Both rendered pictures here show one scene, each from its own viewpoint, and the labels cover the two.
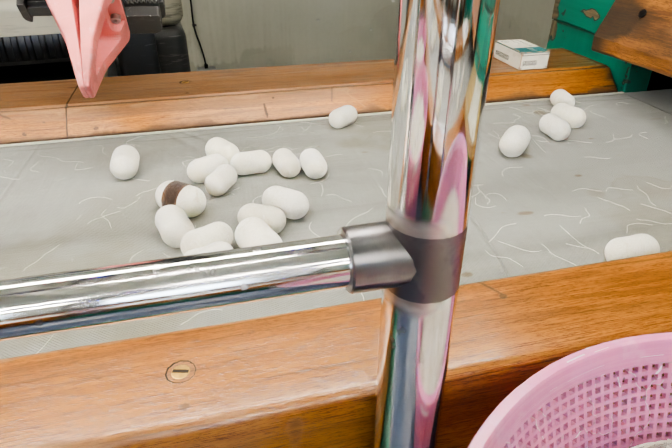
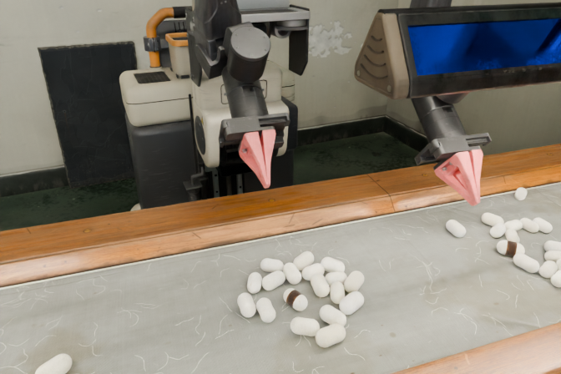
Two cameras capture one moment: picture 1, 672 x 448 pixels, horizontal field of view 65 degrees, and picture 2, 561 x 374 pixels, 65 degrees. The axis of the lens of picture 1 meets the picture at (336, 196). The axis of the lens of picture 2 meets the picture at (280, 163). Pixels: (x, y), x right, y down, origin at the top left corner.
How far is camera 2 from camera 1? 58 cm
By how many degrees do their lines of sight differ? 5
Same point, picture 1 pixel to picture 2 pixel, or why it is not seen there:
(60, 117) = (389, 201)
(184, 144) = (457, 214)
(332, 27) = (323, 81)
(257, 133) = (483, 204)
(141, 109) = (422, 194)
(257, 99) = not seen: hidden behind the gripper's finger
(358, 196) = not seen: outside the picture
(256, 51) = not seen: hidden behind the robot
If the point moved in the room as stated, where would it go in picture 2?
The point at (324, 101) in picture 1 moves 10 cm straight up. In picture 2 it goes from (502, 184) to (513, 136)
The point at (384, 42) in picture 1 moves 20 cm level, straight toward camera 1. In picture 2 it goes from (357, 89) to (362, 98)
